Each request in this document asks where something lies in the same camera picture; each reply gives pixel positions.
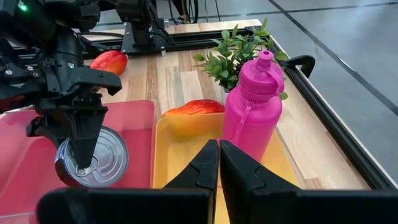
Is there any yellow translucent plastic tray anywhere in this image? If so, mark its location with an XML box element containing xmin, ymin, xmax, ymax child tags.
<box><xmin>152</xmin><ymin>112</ymin><xmax>299</xmax><ymax>224</ymax></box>

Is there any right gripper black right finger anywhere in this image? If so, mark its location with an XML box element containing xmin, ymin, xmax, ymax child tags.
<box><xmin>219</xmin><ymin>139</ymin><xmax>398</xmax><ymax>224</ymax></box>

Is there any black aluminium table frame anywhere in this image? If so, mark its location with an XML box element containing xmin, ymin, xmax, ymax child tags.
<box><xmin>0</xmin><ymin>26</ymin><xmax>398</xmax><ymax>191</ymax></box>

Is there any red orange mango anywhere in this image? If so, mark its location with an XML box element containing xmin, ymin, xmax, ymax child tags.
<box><xmin>161</xmin><ymin>98</ymin><xmax>225</xmax><ymax>138</ymax></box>
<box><xmin>89</xmin><ymin>50</ymin><xmax>129</xmax><ymax>76</ymax></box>

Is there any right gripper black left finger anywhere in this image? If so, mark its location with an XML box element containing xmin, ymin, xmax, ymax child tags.
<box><xmin>36</xmin><ymin>139</ymin><xmax>221</xmax><ymax>224</ymax></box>

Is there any silver tin can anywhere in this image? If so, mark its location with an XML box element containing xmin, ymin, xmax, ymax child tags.
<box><xmin>54</xmin><ymin>126</ymin><xmax>130</xmax><ymax>189</ymax></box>

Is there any black frame handle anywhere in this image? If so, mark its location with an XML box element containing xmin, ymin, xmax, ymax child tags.
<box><xmin>284</xmin><ymin>55</ymin><xmax>317</xmax><ymax>78</ymax></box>

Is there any pink water bottle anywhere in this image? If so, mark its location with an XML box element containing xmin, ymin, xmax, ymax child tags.
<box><xmin>222</xmin><ymin>49</ymin><xmax>285</xmax><ymax>162</ymax></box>

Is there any red translucent plastic tray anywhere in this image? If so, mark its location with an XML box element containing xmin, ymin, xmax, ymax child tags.
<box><xmin>0</xmin><ymin>99</ymin><xmax>156</xmax><ymax>223</ymax></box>

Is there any small green potted plant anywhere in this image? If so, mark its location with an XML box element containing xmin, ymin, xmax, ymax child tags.
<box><xmin>192</xmin><ymin>17</ymin><xmax>290</xmax><ymax>101</ymax></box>

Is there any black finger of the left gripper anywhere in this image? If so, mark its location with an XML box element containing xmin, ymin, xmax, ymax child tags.
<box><xmin>63</xmin><ymin>107</ymin><xmax>108</xmax><ymax>169</ymax></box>
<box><xmin>26</xmin><ymin>114</ymin><xmax>65</xmax><ymax>147</ymax></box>

